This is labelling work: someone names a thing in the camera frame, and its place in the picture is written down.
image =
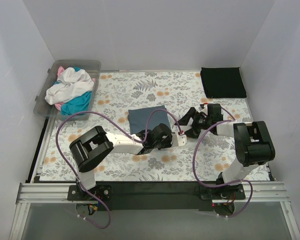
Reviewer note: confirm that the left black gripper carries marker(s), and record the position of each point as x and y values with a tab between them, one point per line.
145	136

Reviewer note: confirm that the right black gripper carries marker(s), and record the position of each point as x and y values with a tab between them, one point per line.
194	123

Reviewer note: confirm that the blue grey t shirt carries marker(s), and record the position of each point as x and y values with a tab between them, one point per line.
139	117

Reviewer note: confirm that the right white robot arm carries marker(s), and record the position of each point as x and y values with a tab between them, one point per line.
252	142

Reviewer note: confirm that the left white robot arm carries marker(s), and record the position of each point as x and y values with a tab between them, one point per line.
94	146

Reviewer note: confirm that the floral table mat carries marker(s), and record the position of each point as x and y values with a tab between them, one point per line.
116	94

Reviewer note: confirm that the folded black t shirt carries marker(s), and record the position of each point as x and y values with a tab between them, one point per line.
222	83

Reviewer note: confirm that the clear plastic bin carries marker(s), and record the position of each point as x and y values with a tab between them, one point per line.
42	108

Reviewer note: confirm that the white t shirt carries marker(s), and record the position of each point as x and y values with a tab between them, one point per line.
69	85

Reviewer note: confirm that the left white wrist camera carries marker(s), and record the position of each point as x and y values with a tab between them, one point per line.
178	140

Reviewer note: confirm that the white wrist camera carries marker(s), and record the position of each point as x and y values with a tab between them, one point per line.
178	140
203	107

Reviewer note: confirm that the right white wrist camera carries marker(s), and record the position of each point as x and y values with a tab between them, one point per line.
203	107

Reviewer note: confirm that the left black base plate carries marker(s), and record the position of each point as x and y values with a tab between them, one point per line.
76	193

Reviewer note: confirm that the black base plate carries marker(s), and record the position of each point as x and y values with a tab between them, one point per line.
76	193
221	193

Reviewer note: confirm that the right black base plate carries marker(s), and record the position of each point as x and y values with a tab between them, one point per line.
221	193

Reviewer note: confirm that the aluminium frame rail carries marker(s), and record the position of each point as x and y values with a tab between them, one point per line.
149	195

